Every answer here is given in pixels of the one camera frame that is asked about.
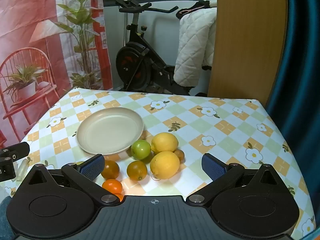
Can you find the small bright orange mandarin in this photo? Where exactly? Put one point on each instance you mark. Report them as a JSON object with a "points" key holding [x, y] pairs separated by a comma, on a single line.
{"points": [[112, 186], [119, 197]]}

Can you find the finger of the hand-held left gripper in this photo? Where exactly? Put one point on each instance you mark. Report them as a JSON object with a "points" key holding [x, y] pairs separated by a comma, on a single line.
{"points": [[17, 151], [5, 168]]}

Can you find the pale translucent small object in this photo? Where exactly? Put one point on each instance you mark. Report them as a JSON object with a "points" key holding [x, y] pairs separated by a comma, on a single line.
{"points": [[22, 168]]}

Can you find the beige round plate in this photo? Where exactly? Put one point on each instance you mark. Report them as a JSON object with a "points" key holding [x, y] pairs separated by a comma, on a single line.
{"points": [[110, 130]]}

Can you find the dark green-orange tangerine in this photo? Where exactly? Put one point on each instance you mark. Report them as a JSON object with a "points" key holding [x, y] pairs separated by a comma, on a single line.
{"points": [[111, 170], [136, 170]]}

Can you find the yellow lemon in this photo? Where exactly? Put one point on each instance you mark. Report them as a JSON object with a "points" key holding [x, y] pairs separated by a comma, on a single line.
{"points": [[163, 142], [165, 165]]}

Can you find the blue denim clothing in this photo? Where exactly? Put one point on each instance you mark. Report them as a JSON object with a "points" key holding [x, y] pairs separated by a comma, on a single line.
{"points": [[4, 217]]}

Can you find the red printed backdrop cloth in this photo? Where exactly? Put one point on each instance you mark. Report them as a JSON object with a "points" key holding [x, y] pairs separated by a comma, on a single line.
{"points": [[37, 30]]}

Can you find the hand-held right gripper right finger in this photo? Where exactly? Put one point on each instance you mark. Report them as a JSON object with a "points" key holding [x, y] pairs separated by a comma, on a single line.
{"points": [[213, 167]]}

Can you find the small brown longan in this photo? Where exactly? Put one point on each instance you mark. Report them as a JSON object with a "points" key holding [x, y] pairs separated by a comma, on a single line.
{"points": [[180, 155]]}

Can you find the white quilted coat black trim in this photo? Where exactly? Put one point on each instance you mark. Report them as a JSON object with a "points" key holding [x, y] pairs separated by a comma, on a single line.
{"points": [[192, 47]]}

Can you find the teal curtain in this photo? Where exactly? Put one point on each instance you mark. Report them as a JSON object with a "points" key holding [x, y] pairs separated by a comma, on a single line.
{"points": [[300, 67]]}

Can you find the black exercise bike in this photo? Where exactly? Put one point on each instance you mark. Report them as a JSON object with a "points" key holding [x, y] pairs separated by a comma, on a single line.
{"points": [[136, 62]]}

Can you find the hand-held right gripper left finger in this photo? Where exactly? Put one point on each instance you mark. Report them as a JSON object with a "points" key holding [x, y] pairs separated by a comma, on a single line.
{"points": [[92, 167]]}

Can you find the green apple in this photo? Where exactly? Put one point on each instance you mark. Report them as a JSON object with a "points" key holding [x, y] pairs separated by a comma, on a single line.
{"points": [[140, 150]]}

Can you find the pink clothes hanger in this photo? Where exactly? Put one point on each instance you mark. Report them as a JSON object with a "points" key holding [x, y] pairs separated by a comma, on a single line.
{"points": [[187, 11]]}

